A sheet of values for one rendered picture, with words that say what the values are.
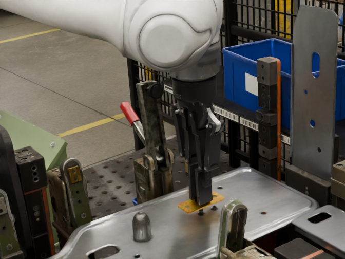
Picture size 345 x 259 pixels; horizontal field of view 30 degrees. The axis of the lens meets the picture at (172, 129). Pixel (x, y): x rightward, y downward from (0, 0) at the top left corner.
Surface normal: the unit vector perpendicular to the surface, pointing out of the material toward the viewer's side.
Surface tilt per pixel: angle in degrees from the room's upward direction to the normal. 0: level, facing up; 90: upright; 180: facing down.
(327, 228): 0
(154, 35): 93
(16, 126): 42
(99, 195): 0
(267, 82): 90
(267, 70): 90
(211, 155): 100
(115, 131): 0
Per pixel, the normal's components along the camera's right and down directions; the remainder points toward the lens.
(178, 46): -0.07, 0.38
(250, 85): -0.89, 0.22
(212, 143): 0.55, 0.44
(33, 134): -0.55, -0.49
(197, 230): -0.06, -0.93
